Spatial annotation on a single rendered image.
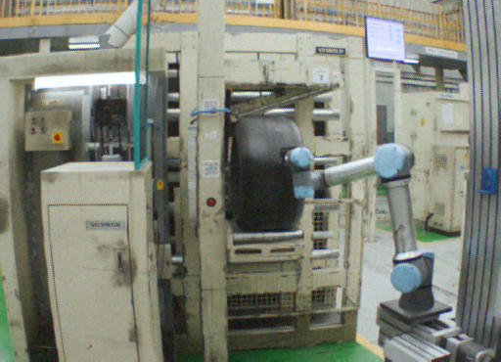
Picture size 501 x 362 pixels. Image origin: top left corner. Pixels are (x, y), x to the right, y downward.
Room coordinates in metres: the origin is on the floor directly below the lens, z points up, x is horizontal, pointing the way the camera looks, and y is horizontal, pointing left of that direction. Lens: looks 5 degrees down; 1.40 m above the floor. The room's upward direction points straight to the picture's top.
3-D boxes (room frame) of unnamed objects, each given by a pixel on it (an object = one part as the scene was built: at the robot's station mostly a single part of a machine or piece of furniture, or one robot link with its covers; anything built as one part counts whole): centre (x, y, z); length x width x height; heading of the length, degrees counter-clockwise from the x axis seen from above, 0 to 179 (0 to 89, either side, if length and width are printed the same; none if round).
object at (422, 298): (1.87, -0.66, 0.77); 0.15 x 0.15 x 0.10
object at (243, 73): (2.92, -0.14, 1.71); 0.61 x 0.25 x 0.15; 98
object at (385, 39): (6.40, -1.73, 2.60); 0.60 x 0.05 x 0.55; 108
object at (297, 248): (2.47, -0.07, 0.84); 0.36 x 0.09 x 0.06; 98
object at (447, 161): (6.79, -3.02, 0.62); 0.91 x 0.58 x 1.25; 108
